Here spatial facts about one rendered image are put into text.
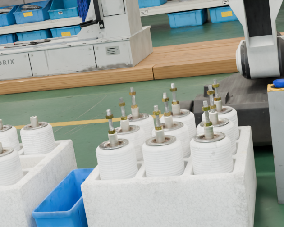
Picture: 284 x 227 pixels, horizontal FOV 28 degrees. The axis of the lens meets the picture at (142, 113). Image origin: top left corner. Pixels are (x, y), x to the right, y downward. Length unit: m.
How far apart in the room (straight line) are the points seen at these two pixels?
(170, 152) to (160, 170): 0.05
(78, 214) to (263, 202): 0.50
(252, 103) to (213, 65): 1.52
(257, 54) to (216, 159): 0.79
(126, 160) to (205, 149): 0.20
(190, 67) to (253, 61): 1.37
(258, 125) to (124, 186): 0.66
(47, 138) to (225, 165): 0.60
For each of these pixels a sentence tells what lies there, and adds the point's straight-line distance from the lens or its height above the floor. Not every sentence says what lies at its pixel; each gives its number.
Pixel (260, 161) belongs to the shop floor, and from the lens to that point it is 1.88.
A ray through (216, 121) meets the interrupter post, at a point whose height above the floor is 0.26.
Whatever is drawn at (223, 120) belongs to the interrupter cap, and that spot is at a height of 0.25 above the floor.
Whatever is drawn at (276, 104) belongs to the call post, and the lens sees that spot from 1.48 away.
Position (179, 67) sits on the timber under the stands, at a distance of 3.39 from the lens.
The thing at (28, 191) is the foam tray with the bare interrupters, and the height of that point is 0.15.
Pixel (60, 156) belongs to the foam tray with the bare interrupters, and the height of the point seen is 0.16.
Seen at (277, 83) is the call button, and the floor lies 0.33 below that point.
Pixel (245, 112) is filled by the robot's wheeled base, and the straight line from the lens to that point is 1.85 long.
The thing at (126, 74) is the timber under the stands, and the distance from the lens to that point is 3.47.
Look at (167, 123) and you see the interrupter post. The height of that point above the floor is 0.26.
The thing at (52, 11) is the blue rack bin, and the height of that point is 0.34.
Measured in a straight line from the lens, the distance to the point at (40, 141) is 1.69.
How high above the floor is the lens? 0.65
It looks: 14 degrees down
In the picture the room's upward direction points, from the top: 9 degrees counter-clockwise
